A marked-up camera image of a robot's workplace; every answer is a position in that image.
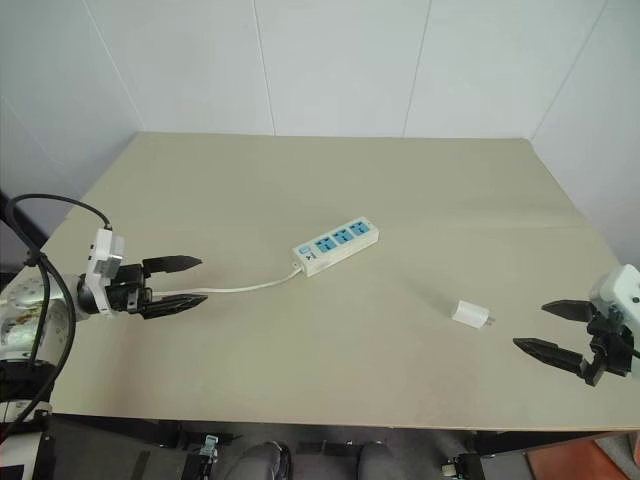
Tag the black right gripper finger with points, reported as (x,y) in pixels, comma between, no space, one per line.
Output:
(572,310)
(550,352)

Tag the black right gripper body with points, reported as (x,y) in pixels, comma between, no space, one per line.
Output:
(610,345)

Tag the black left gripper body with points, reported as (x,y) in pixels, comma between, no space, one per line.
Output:
(127,287)

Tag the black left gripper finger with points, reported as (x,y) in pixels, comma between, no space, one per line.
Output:
(172,263)
(175,305)

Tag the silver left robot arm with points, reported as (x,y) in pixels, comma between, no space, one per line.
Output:
(25,320)

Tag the white charger plug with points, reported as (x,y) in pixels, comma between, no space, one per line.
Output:
(467,315)

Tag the white power strip blue sockets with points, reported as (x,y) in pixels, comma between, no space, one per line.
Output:
(340,250)

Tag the black stand beside table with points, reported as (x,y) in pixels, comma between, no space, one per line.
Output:
(7,250)

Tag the small white clip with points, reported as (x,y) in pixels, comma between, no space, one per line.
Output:
(208,445)
(449,468)

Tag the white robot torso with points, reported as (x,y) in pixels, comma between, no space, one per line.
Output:
(20,450)

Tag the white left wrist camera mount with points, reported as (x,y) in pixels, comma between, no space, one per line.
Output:
(102,252)

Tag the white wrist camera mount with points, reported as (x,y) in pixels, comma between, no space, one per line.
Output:
(620,287)
(102,252)

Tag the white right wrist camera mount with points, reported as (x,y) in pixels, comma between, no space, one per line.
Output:
(620,287)

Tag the black table frame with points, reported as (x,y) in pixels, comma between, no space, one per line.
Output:
(125,430)

